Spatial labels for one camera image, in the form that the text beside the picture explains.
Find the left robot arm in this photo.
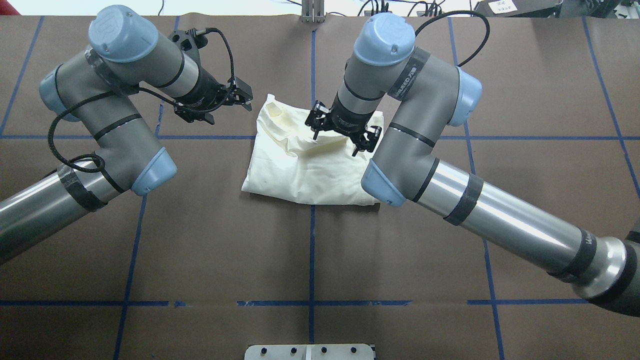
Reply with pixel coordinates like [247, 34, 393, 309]
[0, 4, 253, 264]

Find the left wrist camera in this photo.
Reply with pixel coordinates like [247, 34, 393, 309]
[167, 28, 208, 61]

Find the white long-sleeve t-shirt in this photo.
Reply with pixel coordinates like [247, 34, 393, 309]
[241, 93, 378, 207]

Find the aluminium frame post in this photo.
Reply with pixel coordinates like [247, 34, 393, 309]
[300, 0, 326, 23]

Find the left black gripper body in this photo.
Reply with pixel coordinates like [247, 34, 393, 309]
[187, 70, 228, 111]

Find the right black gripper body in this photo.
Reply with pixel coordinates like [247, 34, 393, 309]
[328, 95, 373, 136]

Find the black power adapter box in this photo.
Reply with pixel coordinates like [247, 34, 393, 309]
[473, 0, 559, 18]

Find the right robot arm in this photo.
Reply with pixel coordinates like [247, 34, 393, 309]
[305, 13, 640, 317]

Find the white mounting column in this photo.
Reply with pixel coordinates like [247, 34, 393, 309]
[244, 343, 377, 360]

